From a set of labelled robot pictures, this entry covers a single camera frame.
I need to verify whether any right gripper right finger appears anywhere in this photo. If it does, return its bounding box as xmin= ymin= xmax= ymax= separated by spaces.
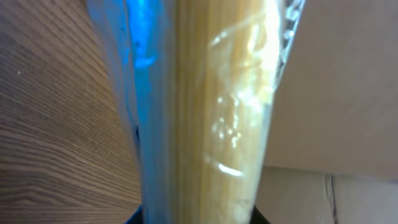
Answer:
xmin=250 ymin=206 xmax=271 ymax=224

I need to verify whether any orange spaghetti packet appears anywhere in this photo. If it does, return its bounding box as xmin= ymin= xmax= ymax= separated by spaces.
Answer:
xmin=86 ymin=0 xmax=304 ymax=223

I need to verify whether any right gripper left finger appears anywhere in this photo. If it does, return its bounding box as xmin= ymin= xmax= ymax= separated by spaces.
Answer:
xmin=124 ymin=205 xmax=144 ymax=224

